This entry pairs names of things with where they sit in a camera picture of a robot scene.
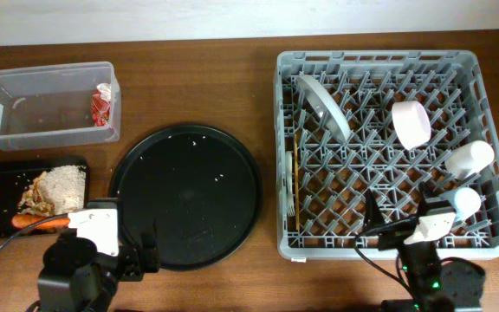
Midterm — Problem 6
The grey plate with food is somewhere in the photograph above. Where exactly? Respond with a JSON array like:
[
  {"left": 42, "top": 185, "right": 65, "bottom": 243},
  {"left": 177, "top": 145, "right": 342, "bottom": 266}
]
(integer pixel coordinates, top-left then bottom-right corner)
[{"left": 296, "top": 75, "right": 352, "bottom": 143}]

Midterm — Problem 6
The orange carrot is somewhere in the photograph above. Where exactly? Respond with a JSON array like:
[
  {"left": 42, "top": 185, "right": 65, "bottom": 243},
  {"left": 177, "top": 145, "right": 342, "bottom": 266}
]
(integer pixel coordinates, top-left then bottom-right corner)
[{"left": 10, "top": 214, "right": 72, "bottom": 231}]

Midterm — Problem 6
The grey plastic dishwasher rack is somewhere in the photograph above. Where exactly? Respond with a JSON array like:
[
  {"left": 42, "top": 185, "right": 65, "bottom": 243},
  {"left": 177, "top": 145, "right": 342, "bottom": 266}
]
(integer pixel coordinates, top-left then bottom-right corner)
[{"left": 274, "top": 50, "right": 499, "bottom": 261}]

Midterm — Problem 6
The red and white wrapper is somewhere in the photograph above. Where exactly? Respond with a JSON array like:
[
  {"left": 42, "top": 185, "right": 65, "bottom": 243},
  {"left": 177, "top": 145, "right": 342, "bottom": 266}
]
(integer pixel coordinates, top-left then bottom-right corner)
[{"left": 91, "top": 83, "right": 112, "bottom": 127}]

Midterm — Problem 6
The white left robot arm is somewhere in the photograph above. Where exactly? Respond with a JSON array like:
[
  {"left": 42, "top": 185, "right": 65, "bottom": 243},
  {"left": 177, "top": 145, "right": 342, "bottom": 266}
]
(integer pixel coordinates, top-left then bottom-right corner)
[{"left": 0, "top": 200, "right": 160, "bottom": 311}]

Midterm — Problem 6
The white cup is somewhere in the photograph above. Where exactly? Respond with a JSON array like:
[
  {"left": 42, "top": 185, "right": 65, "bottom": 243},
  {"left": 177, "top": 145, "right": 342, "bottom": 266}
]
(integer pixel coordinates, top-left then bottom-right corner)
[{"left": 444, "top": 140, "right": 495, "bottom": 180}]

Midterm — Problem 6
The light blue cup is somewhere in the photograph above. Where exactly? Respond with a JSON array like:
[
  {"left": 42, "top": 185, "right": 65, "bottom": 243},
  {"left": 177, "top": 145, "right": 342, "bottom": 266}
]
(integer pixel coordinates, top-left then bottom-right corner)
[{"left": 439, "top": 187, "right": 482, "bottom": 222}]

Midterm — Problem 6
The wooden chopstick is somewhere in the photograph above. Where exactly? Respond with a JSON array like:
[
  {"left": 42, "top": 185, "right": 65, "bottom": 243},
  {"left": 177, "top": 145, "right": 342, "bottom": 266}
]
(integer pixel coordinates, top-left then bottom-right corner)
[{"left": 293, "top": 133, "right": 300, "bottom": 233}]

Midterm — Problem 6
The clear plastic bin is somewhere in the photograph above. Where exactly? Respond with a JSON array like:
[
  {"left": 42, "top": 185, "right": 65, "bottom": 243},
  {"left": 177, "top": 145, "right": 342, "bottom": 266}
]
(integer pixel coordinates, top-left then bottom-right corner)
[{"left": 0, "top": 62, "right": 121, "bottom": 151}]

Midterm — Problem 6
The pile of food scraps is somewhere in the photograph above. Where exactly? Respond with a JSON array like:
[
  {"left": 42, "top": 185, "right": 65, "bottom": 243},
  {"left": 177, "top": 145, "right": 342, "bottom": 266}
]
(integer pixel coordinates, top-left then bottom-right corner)
[{"left": 17, "top": 166, "right": 87, "bottom": 217}]

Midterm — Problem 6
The black rectangular bin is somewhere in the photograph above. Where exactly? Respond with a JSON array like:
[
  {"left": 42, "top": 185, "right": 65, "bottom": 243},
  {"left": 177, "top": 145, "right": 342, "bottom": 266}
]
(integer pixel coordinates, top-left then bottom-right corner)
[{"left": 0, "top": 156, "right": 90, "bottom": 238}]

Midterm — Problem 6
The white plastic fork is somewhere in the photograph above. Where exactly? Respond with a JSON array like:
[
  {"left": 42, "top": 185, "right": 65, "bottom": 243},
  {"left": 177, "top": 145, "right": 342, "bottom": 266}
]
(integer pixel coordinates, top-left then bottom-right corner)
[{"left": 285, "top": 151, "right": 295, "bottom": 217}]

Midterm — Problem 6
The round black tray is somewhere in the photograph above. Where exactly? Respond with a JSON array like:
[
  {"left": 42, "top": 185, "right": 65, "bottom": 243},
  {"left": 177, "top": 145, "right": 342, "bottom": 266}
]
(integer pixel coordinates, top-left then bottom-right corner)
[{"left": 108, "top": 125, "right": 263, "bottom": 271}]

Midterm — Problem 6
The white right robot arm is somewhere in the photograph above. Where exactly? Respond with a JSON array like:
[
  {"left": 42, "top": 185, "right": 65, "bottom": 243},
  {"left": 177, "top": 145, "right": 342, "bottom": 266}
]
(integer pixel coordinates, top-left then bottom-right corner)
[{"left": 377, "top": 196, "right": 486, "bottom": 312}]

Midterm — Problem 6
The pink bowl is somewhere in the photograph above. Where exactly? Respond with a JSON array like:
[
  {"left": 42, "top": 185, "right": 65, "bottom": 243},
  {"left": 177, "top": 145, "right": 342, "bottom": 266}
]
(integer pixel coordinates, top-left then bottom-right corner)
[{"left": 392, "top": 101, "right": 431, "bottom": 150}]

